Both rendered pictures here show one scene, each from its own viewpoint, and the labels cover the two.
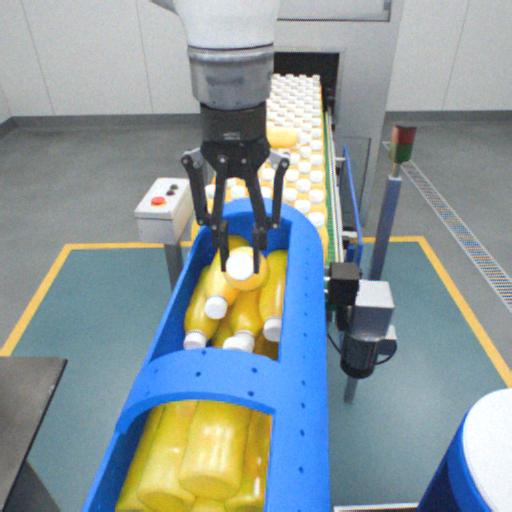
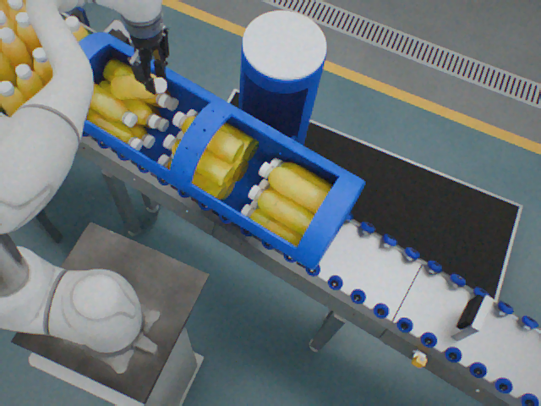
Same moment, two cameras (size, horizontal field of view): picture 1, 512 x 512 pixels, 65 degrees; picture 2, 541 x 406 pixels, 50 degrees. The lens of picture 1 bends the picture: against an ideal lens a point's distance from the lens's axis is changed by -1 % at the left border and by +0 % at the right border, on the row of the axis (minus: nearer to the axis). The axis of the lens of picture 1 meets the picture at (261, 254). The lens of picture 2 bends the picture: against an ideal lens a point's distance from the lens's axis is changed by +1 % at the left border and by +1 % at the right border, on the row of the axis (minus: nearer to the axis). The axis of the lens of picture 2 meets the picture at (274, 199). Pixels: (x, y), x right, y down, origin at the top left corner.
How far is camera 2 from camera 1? 1.18 m
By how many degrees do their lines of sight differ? 51
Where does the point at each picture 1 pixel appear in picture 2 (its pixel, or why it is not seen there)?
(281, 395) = (226, 108)
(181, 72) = not seen: outside the picture
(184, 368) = (197, 134)
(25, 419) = (128, 246)
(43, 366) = (91, 234)
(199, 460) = (233, 148)
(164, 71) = not seen: outside the picture
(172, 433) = (207, 160)
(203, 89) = (150, 33)
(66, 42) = not seen: outside the picture
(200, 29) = (150, 16)
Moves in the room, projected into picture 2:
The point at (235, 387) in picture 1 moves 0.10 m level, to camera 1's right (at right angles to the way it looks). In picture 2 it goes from (218, 120) to (235, 92)
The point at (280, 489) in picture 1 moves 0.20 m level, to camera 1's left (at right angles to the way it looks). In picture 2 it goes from (259, 126) to (225, 185)
